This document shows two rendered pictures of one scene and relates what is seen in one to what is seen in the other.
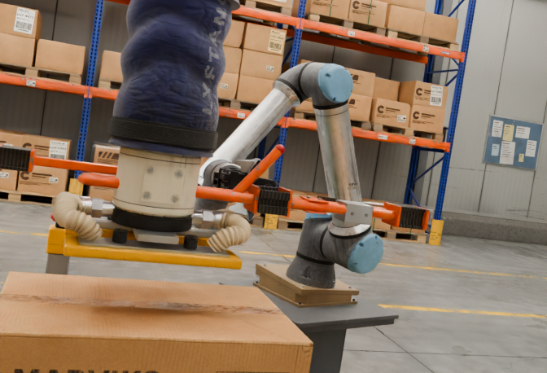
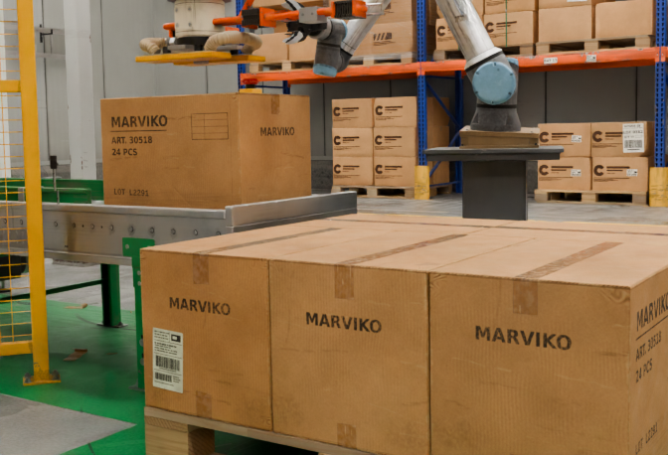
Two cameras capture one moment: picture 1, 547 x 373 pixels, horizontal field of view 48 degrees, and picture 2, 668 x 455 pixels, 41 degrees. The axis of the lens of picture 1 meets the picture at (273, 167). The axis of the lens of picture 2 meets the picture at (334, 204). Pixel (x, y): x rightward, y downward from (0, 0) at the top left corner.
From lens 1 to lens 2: 2.56 m
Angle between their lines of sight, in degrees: 51
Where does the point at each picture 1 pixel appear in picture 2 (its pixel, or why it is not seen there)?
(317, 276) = (483, 120)
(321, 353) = (494, 195)
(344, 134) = not seen: outside the picture
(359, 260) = (478, 87)
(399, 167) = not seen: outside the picture
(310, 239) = not seen: hidden behind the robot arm
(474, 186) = not seen: outside the picture
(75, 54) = (640, 11)
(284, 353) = (223, 99)
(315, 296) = (478, 138)
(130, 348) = (152, 102)
